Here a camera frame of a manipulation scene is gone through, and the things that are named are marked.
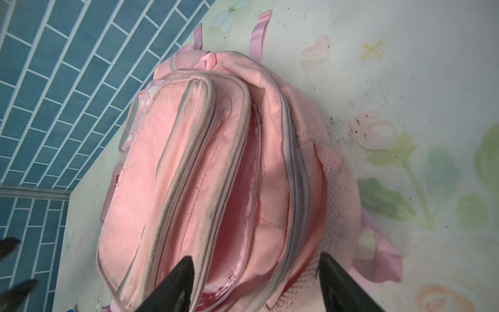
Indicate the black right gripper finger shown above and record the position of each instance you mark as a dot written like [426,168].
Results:
[340,292]
[8,246]
[12,299]
[174,292]

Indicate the pink school backpack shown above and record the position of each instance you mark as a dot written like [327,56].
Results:
[229,164]

